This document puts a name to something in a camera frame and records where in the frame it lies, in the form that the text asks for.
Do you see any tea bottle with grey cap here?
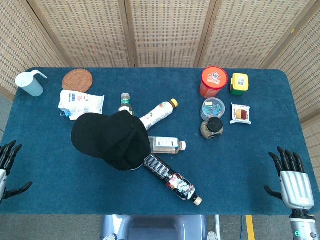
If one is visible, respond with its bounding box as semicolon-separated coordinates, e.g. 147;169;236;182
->
118;92;135;116

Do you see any glass jar with black lid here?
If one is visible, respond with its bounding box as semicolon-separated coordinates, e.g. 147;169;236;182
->
200;116;224;140

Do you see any clear bottle with white cap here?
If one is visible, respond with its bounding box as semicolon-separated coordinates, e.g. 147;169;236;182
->
147;135;187;155

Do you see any woven bamboo folding screen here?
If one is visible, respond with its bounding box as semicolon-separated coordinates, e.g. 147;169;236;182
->
0;0;320;123

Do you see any blue table cloth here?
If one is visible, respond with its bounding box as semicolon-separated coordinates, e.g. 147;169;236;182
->
0;66;315;216

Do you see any black baseball cap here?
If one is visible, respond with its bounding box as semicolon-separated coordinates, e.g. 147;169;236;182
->
71;109;152;172

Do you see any round woven rattan coaster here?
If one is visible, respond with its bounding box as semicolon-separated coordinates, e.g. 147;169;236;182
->
61;68;94;94

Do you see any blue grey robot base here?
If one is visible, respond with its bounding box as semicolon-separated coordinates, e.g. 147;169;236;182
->
99;214;216;240

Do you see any clear round tub of clips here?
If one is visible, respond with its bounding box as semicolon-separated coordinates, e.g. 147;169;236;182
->
200;97;226;121

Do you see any white red snack packet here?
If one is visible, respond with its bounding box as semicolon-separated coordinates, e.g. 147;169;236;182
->
229;102;252;125

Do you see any white bottle with yellow cap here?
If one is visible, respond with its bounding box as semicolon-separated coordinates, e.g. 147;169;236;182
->
139;98;179;131

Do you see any yellow and green box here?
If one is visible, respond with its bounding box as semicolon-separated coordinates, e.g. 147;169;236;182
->
229;72;250;96

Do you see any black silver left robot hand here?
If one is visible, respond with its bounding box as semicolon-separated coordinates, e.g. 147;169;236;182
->
0;140;34;204

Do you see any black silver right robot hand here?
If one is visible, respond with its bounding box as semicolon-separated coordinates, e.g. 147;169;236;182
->
263;146;315;211

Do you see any white plastic measuring jug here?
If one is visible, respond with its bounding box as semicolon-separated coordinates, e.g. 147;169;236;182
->
14;69;48;98

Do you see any black bottle with beige cap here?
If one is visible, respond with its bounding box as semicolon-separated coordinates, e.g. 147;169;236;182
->
142;153;203;207

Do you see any white snack bag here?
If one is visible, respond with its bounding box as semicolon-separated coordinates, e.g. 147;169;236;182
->
58;89;105;121

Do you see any white vertical bar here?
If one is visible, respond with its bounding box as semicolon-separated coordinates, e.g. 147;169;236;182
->
214;214;222;240

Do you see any yellow floor tape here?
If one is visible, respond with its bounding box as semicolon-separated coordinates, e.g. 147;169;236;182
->
245;215;256;240

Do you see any orange lidded canister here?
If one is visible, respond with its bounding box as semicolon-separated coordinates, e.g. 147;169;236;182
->
199;65;229;99

